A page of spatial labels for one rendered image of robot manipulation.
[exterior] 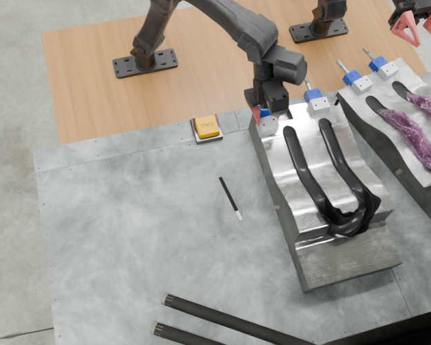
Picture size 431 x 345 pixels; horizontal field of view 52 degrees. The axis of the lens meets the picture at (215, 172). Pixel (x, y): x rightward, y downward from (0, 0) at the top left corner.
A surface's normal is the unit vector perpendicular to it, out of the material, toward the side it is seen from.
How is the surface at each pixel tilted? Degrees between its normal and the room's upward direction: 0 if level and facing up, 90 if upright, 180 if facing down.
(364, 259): 0
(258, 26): 13
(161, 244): 0
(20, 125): 0
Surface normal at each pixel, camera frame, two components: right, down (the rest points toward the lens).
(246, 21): 0.25, -0.27
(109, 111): 0.07, -0.40
